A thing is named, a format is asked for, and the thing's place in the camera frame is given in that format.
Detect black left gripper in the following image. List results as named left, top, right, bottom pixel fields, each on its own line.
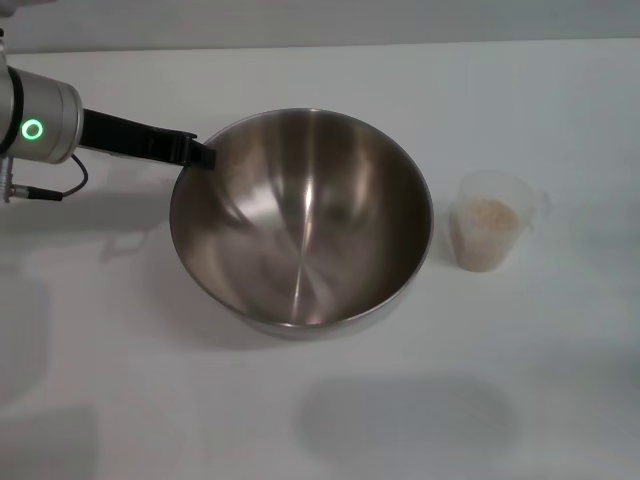
left=78, top=107, right=218, bottom=171

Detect stainless steel mixing bowl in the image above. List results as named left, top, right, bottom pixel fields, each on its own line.
left=168, top=106, right=435, bottom=342

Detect clear plastic measuring cup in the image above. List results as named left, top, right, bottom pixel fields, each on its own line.
left=448, top=169, right=552, bottom=274

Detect white rice grains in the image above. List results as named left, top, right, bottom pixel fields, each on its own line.
left=452, top=197, right=519, bottom=273

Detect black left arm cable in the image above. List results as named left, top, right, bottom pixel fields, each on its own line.
left=0, top=152, right=90, bottom=205

